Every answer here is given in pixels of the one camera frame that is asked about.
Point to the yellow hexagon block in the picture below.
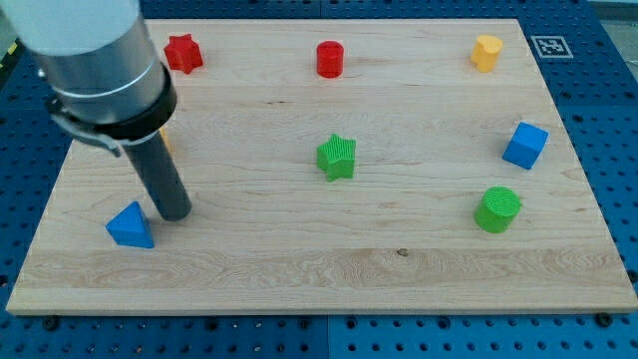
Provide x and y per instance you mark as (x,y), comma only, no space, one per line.
(165,138)

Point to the white fiducial marker tag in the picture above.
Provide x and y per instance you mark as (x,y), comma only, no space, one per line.
(551,47)

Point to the blue triangle block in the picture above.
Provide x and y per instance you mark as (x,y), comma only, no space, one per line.
(131,228)

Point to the blue cube block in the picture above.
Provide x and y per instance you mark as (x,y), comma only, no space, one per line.
(525,145)

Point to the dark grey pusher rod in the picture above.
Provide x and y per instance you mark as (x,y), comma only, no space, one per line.
(155,168)

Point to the green star block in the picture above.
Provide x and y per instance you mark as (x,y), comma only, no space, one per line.
(336,158)

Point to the wooden board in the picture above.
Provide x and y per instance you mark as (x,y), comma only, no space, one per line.
(268,234)

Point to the red star block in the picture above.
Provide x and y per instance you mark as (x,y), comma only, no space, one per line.
(183,53)

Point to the green cylinder block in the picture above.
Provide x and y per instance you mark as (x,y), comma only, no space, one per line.
(497,209)

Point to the yellow heart block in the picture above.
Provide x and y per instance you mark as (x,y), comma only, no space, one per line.
(485,52)

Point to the red cylinder block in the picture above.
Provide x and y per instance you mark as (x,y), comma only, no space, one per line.
(330,59)

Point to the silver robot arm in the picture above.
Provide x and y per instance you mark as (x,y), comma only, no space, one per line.
(110,87)

